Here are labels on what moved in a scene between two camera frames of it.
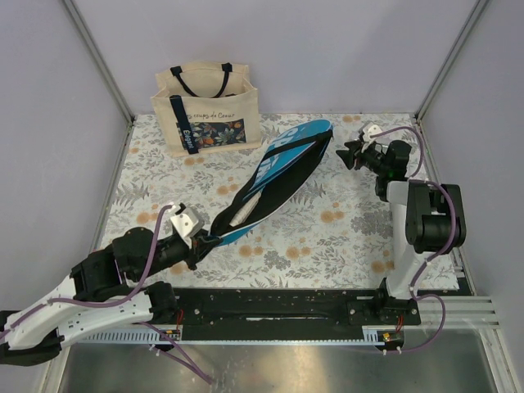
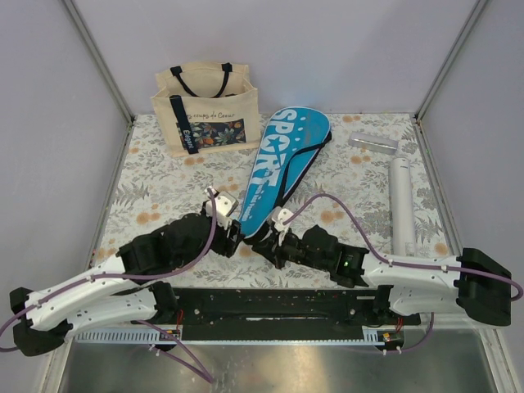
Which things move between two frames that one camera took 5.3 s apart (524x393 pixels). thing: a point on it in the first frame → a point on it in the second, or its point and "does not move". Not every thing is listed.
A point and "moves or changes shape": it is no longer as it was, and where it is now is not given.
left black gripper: (201, 245) → (228, 244)
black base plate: (268, 315) does not move
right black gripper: (349, 156) → (270, 249)
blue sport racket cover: (282, 171) moves or changes shape
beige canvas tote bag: (205, 110) does not move
